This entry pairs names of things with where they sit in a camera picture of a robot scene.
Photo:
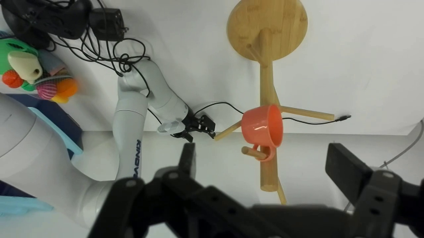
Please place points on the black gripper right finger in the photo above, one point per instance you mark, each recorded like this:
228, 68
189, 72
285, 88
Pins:
389, 207

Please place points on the black Kinova gripper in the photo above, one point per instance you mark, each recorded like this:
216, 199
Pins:
199, 126

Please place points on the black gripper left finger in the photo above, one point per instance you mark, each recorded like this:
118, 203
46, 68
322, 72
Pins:
154, 207

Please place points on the orange cup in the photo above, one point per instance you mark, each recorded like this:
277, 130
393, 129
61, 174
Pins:
260, 126

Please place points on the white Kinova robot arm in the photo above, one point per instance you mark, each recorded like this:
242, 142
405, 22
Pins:
44, 173

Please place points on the wooden mug rack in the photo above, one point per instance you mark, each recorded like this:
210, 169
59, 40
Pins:
267, 31

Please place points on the light blue navy box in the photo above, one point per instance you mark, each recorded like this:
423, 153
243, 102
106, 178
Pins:
53, 121

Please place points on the black power adapter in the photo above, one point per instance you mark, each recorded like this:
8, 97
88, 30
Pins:
108, 24

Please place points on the black handheld controller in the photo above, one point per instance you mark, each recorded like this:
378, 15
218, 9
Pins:
53, 20

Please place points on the colourful plush parrot toy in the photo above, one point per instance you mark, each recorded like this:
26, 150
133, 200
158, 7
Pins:
24, 67

